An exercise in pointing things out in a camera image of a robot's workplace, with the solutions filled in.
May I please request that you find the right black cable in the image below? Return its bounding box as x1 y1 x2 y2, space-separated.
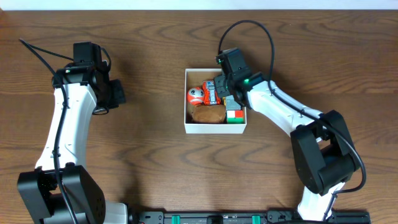
217 19 367 195

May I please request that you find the white cardboard box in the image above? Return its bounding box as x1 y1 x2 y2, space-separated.
183 68 247 134

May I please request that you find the black cable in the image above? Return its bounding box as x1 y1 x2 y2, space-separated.
217 19 367 195
18 37 80 224

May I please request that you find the colourful puzzle cube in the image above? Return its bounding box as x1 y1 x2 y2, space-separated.
226 110 244 124

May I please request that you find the brown plush toy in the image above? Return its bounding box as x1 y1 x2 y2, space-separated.
192 105 226 124

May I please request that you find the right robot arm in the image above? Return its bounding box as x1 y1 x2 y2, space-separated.
214 73 366 221

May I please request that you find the left black cable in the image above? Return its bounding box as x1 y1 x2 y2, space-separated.
18 37 80 224

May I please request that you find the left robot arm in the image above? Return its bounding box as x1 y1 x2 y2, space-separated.
17 61 129 223

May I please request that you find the yellow grey toy car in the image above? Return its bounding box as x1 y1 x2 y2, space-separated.
223 95 241 111

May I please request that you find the black mounting rail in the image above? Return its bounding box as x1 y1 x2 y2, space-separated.
128 209 371 224

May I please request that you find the orange toy ball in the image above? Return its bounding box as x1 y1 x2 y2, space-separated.
187 87 205 105

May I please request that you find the red toy fire truck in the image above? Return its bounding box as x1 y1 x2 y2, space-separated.
202 80 221 105

